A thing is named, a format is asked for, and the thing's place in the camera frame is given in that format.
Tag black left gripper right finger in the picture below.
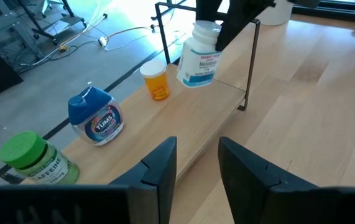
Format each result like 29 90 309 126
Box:
217 136 355 224

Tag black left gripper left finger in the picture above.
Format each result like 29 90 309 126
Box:
0 136 178 224

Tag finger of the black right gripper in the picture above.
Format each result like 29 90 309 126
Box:
195 0 224 23
215 0 277 52

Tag white melatonin bottle blue band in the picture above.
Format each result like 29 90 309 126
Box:
176 20 223 89

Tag blue cap Tums bottle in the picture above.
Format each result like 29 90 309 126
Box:
67 86 124 146

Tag green caffeine bottle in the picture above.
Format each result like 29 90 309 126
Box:
0 130 80 185

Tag green plant in white pot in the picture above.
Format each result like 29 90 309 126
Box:
256 0 295 26

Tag black floor stand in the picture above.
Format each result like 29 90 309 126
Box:
15 0 88 43

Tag wooden shelf black metal frame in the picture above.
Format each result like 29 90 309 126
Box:
0 1 261 190

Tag white floor cable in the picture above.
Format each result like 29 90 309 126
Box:
98 23 159 53

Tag yellow cord plug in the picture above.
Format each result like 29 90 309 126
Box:
58 0 118 53

